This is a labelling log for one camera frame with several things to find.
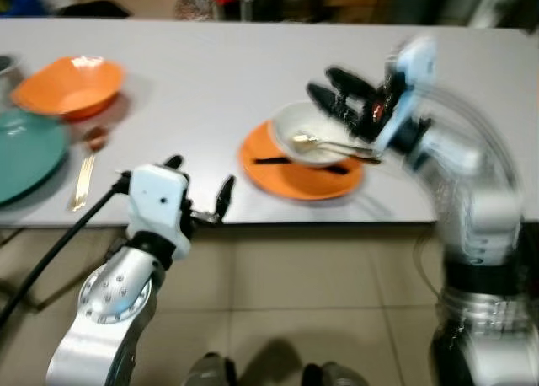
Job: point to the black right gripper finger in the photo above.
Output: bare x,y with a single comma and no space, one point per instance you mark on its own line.
333,104
354,83

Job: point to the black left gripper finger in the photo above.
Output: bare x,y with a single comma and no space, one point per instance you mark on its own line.
174,162
226,196

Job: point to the white bowl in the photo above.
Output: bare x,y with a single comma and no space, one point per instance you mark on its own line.
295,120

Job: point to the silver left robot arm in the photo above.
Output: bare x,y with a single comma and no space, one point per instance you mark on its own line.
105,310

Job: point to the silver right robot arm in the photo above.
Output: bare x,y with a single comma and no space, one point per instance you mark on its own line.
480,234

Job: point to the gold spoon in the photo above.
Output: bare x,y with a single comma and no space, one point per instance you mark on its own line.
333,145

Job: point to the orange plate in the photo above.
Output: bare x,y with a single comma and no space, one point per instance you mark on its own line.
295,182

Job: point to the small brown cutlery rest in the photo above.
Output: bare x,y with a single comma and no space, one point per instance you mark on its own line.
98,137

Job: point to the gold fork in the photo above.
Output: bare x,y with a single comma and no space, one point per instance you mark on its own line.
82,184

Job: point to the orange bowl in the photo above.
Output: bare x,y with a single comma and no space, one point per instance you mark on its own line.
67,84

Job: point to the green plate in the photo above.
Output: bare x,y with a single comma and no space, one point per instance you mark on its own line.
25,154

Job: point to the grey left robot foot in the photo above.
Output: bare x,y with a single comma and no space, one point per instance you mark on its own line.
210,371

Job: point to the grey robot foot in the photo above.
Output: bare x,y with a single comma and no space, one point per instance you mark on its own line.
337,376
210,371

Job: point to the black background object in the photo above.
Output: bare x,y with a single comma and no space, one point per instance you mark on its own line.
93,8

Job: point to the grey cup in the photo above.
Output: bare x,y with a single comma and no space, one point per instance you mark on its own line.
7,74

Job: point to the grey right robot foot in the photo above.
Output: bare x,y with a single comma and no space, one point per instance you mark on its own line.
337,376

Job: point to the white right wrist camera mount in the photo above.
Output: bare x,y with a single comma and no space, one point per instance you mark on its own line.
410,91

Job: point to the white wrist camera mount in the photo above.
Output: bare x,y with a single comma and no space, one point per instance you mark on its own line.
410,91
158,199

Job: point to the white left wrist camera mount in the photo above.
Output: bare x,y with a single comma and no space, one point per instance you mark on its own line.
158,199

